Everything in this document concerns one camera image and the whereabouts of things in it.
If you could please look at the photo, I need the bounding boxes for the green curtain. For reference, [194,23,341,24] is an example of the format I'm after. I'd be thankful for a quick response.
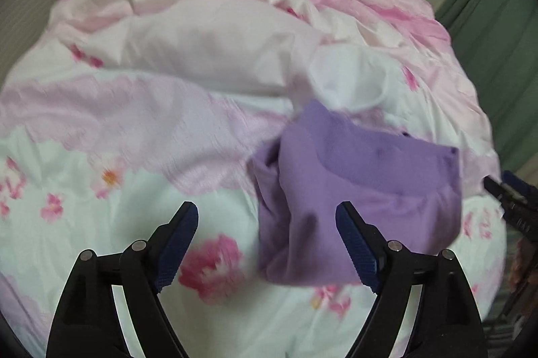
[435,0,538,178]

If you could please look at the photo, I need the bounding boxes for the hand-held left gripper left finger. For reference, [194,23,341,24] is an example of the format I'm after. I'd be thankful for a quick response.
[45,202,199,358]

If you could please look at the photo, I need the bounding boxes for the pink floral blanket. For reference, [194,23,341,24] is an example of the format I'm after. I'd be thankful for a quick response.
[0,0,507,358]

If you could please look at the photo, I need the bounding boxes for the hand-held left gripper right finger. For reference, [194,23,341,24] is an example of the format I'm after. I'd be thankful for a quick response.
[335,202,490,358]

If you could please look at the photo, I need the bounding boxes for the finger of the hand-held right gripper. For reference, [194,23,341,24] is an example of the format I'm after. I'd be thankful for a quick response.
[483,170,538,235]

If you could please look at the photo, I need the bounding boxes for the white small garment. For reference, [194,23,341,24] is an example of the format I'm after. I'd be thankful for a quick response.
[308,47,398,112]

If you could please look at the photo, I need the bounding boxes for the purple small garment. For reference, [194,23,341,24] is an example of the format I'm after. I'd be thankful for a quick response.
[247,99,464,286]

